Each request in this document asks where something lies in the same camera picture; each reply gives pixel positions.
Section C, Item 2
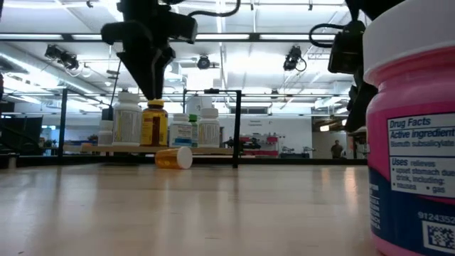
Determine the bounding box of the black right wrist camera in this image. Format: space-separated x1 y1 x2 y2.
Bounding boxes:
327 19 367 75

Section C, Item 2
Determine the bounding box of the wooden shelf black metal frame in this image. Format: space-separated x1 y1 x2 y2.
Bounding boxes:
56 87 243 170

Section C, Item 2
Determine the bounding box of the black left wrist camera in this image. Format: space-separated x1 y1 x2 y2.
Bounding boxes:
169 12 198 44

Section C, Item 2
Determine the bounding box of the white bottle yellow striped label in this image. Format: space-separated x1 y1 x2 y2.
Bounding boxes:
197 107 221 149

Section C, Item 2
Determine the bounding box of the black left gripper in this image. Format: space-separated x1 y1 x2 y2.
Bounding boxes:
101 0 176 100

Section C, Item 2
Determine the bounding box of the person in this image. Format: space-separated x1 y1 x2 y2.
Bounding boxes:
330 139 345 160

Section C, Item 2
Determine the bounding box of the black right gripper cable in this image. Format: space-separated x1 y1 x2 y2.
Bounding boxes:
308 23 345 49

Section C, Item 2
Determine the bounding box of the black overhead camera with cable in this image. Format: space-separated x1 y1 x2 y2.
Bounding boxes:
283 45 307 73

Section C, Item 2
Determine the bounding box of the large white medicine bottle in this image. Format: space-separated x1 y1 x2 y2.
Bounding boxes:
112 91 144 147

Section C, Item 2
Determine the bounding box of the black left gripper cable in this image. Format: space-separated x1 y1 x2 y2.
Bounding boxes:
187 0 242 18

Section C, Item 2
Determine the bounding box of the long black cable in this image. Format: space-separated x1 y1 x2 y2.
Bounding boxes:
108 58 122 110

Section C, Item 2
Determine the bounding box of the white bottle blue label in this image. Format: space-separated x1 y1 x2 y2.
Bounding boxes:
168 112 193 149

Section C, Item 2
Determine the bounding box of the orange vial white cap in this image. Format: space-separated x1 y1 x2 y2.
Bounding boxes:
154 146 194 170

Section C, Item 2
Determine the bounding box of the black aluminium table frame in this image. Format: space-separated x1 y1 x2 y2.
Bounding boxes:
0 155 369 168

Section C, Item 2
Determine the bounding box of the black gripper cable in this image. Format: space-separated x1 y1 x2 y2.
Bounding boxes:
308 23 345 49
187 0 242 18

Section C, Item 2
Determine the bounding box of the black overhead frame bar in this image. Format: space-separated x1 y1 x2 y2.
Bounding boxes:
0 32 356 43

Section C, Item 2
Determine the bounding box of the white cylindrical tank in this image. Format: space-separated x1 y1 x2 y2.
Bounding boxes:
185 95 211 114

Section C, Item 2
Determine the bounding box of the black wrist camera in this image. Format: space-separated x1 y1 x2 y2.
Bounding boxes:
169 12 198 44
327 19 367 75

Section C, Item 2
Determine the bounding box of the amber bottle yellow cap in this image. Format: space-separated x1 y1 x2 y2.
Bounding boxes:
140 99 169 147

